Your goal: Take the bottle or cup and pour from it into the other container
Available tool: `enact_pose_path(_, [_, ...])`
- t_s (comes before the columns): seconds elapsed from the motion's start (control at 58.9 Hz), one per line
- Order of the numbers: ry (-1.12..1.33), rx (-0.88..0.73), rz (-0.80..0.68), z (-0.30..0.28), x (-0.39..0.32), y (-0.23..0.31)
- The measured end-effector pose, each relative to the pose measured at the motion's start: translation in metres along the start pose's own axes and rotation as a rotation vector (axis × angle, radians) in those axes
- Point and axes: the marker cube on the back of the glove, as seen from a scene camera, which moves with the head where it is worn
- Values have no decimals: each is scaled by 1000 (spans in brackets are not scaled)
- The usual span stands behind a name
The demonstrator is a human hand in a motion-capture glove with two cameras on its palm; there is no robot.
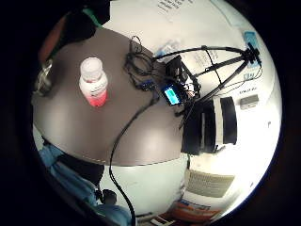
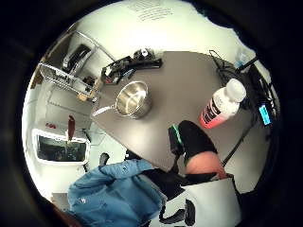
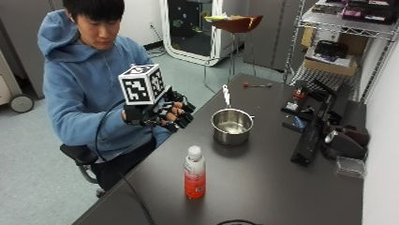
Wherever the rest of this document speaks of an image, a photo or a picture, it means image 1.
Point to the pink drink bottle white cap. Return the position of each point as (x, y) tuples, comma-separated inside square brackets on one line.
[(93, 82)]

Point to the clear glass jar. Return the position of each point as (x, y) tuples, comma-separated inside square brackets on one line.
[(44, 78)]

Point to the blue and white packet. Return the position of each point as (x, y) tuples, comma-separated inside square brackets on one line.
[(166, 47)]

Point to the white printed paper sheet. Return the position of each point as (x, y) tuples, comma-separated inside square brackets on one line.
[(174, 7)]

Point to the small device with lit screen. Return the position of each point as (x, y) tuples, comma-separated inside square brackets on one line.
[(172, 95)]

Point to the black tripod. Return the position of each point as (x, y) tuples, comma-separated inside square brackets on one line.
[(219, 66)]

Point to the black and white box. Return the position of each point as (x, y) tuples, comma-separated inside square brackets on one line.
[(209, 125)]

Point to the black camera on tripod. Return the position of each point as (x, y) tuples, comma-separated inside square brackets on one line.
[(179, 71)]

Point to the blue wall sign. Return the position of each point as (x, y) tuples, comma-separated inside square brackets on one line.
[(251, 40)]

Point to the grey wall fixture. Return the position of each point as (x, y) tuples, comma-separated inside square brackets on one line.
[(249, 101)]

